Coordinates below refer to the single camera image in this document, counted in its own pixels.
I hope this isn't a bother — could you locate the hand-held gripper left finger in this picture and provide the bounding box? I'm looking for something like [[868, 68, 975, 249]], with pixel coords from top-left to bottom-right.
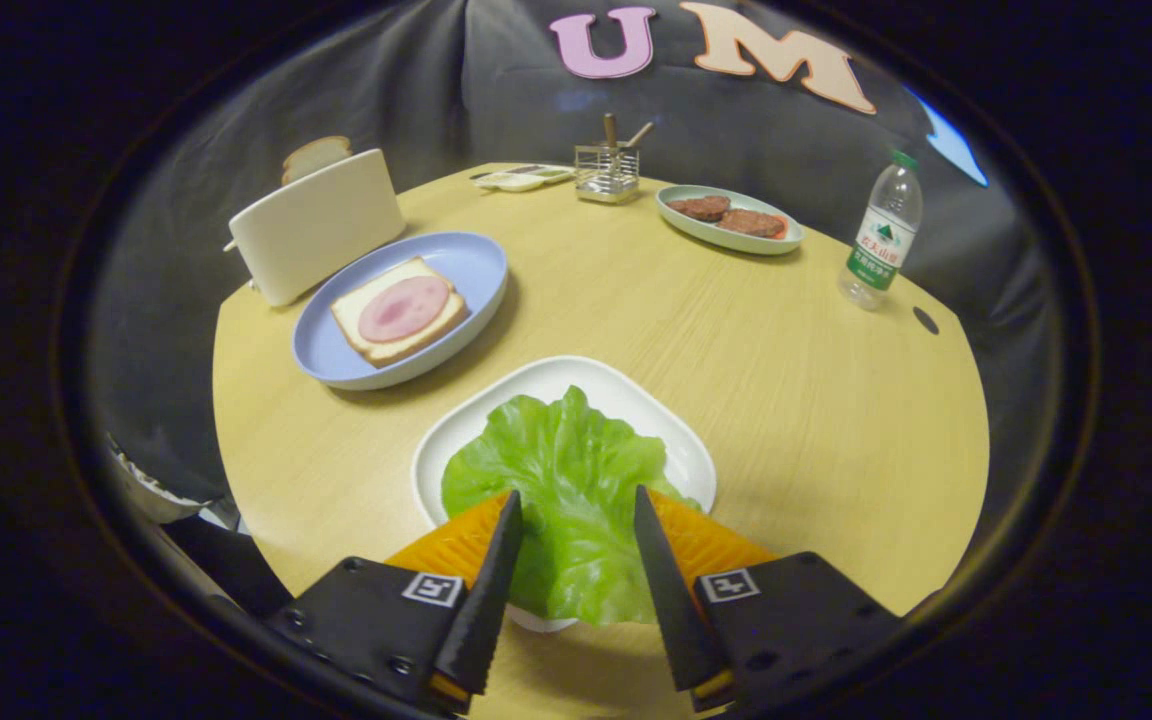
[[264, 490, 524, 716]]

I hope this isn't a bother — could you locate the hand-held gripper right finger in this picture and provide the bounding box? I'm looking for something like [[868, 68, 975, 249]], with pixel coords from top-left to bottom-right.
[[633, 486, 905, 713]]

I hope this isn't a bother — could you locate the green lettuce leaf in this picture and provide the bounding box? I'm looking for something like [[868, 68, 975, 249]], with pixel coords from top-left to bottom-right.
[[441, 386, 702, 627]]

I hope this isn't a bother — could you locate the brown-crusted bread slice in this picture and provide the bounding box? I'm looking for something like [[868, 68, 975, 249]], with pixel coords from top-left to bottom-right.
[[282, 135, 353, 186]]

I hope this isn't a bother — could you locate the white plate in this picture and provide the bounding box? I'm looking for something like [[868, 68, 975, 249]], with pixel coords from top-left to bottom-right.
[[411, 355, 717, 633]]

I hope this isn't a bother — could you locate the pink ham slice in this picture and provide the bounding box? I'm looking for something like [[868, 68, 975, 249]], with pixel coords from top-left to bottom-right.
[[357, 276, 451, 344]]

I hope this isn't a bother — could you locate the white bread slice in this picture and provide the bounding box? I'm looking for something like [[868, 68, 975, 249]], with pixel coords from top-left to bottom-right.
[[330, 257, 469, 368]]

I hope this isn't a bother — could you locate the blue plate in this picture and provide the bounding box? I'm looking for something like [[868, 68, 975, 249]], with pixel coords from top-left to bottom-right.
[[292, 232, 509, 391]]

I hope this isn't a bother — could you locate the pale green plate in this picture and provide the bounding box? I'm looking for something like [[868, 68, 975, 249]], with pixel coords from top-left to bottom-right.
[[656, 184, 805, 256]]

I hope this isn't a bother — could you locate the brown meat patty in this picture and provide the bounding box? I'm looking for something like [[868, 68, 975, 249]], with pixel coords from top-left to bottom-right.
[[666, 195, 732, 223], [716, 208, 787, 239]]

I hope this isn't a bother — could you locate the white toaster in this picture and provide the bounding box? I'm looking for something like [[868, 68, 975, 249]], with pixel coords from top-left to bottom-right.
[[226, 148, 407, 308]]

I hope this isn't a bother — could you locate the clear plastic water bottle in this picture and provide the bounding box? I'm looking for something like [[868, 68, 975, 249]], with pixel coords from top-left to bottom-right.
[[838, 150, 924, 311]]

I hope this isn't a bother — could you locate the white divided seasoning tray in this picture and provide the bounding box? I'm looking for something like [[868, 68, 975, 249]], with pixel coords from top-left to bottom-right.
[[469, 164, 577, 193]]

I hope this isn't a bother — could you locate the black backdrop cloth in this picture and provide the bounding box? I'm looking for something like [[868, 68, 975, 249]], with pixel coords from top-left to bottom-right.
[[86, 0, 1057, 521]]

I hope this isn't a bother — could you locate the wire utensil holder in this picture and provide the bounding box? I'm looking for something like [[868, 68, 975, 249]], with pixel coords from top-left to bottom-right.
[[574, 143, 641, 204]]

